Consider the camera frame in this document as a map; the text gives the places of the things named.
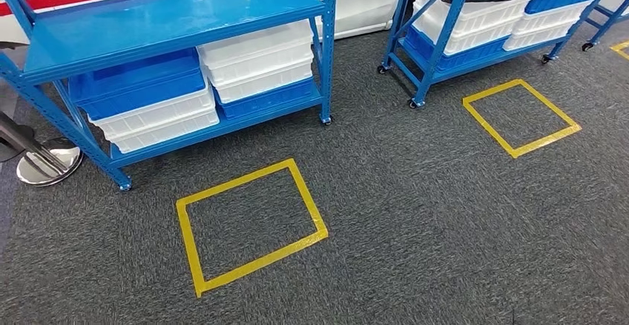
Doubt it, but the yellow floor tape square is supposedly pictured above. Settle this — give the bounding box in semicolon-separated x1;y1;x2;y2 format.
176;157;329;299

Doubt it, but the blue metal shelf rack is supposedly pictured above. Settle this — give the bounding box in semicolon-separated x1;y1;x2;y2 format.
582;0;629;52
0;0;339;192
377;0;629;110

